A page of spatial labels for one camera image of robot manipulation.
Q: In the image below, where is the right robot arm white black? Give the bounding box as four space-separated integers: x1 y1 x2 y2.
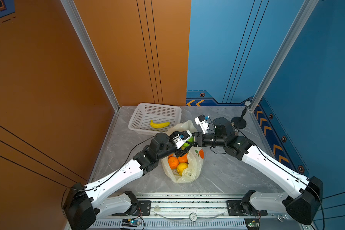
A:
193 115 323 225

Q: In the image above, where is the white perforated plastic basket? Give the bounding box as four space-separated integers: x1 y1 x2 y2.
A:
128 103 182 136

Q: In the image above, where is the aluminium corner post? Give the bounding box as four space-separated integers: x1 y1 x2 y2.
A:
60 0 120 112
250 0 319 112

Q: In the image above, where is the black round-base lamp stand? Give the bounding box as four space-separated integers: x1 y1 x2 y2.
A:
231 100 252 129

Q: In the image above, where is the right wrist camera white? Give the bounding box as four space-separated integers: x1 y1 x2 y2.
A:
194 115 210 134

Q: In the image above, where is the yellowish translucent plastic bag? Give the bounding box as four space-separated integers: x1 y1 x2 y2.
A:
160 119 205 184

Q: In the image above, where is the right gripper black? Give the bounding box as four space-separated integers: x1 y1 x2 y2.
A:
187 132 227 148

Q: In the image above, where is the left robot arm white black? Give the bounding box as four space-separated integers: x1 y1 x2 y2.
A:
62 130 194 230

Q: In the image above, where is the orange fruit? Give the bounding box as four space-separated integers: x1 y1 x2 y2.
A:
178 154 188 163
168 156 179 170

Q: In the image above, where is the left aluminium corner post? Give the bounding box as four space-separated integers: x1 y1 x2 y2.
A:
60 0 120 112

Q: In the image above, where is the yellow banana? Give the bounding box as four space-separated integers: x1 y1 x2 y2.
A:
150 120 170 129

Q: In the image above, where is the yellow lemon fruit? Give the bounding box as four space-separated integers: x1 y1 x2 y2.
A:
176 163 188 176

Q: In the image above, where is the left green circuit board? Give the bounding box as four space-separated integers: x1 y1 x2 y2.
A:
121 218 143 230

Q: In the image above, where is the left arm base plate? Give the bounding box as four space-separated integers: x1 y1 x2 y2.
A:
112 200 151 217

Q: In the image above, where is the right aluminium corner post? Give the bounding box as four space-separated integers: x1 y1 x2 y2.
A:
250 0 319 112

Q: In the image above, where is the green apple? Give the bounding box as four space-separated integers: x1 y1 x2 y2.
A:
181 137 194 150

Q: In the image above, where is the right circuit board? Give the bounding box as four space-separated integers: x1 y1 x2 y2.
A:
244 218 260 230

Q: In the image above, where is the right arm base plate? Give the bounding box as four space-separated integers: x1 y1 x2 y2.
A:
226 200 268 216

